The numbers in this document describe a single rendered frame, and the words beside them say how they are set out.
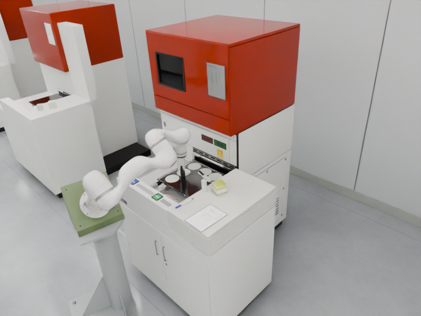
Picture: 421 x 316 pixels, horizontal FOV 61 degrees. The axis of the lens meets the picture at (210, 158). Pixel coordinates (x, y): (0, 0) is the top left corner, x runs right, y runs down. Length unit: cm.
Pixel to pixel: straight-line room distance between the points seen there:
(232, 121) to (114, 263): 124
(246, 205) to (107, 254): 99
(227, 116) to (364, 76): 155
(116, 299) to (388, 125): 265
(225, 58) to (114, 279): 165
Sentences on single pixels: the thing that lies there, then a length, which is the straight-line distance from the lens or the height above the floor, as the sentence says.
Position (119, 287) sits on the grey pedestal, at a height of 26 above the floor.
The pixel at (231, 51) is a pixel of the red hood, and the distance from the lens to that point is 215.
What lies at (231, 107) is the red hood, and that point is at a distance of 225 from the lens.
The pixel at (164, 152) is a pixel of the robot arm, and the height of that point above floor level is 136.
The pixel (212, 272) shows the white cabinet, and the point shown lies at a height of 68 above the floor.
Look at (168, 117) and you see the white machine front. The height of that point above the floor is 115.
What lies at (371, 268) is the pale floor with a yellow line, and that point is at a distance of 328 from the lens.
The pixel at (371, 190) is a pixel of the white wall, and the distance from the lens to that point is 384.
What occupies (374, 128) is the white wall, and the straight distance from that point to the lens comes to 354.
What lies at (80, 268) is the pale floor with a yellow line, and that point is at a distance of 335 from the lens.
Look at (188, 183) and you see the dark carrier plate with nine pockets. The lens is 247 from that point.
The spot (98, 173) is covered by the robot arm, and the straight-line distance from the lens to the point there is 195.
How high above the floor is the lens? 229
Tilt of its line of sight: 30 degrees down
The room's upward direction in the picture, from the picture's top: 3 degrees counter-clockwise
